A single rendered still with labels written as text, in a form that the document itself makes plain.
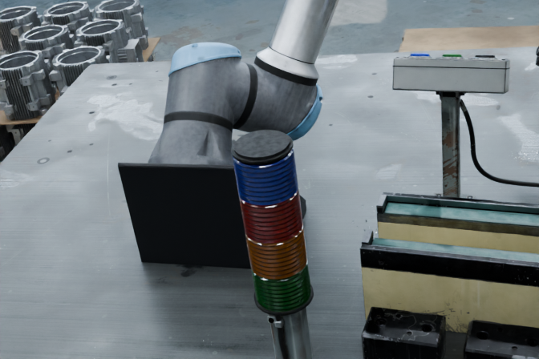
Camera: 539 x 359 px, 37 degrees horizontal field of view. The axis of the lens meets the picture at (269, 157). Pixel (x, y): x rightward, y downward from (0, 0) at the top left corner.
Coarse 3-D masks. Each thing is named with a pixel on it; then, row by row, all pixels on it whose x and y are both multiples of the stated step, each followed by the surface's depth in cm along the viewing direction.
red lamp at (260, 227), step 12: (252, 204) 78; (276, 204) 78; (288, 204) 79; (300, 204) 81; (252, 216) 79; (264, 216) 78; (276, 216) 79; (288, 216) 79; (300, 216) 81; (252, 228) 80; (264, 228) 79; (276, 228) 79; (288, 228) 80; (300, 228) 81; (264, 240) 80; (276, 240) 80
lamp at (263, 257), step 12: (252, 240) 81; (288, 240) 80; (300, 240) 82; (252, 252) 82; (264, 252) 81; (276, 252) 81; (288, 252) 81; (300, 252) 82; (252, 264) 84; (264, 264) 82; (276, 264) 81; (288, 264) 82; (300, 264) 83; (264, 276) 83; (276, 276) 82; (288, 276) 82
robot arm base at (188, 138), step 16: (176, 112) 131; (192, 112) 130; (176, 128) 130; (192, 128) 129; (208, 128) 130; (224, 128) 132; (160, 144) 130; (176, 144) 128; (192, 144) 128; (208, 144) 130; (224, 144) 131; (160, 160) 128; (176, 160) 127; (192, 160) 127; (208, 160) 127; (224, 160) 129
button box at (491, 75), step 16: (400, 64) 125; (416, 64) 125; (432, 64) 124; (448, 64) 123; (464, 64) 122; (480, 64) 121; (496, 64) 120; (400, 80) 126; (416, 80) 125; (432, 80) 124; (448, 80) 123; (464, 80) 122; (480, 80) 122; (496, 80) 121
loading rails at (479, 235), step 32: (384, 192) 121; (384, 224) 119; (416, 224) 117; (448, 224) 115; (480, 224) 113; (512, 224) 112; (384, 256) 109; (416, 256) 107; (448, 256) 106; (480, 256) 105; (512, 256) 106; (384, 288) 112; (416, 288) 110; (448, 288) 108; (480, 288) 106; (512, 288) 105; (448, 320) 111; (480, 320) 109; (512, 320) 107
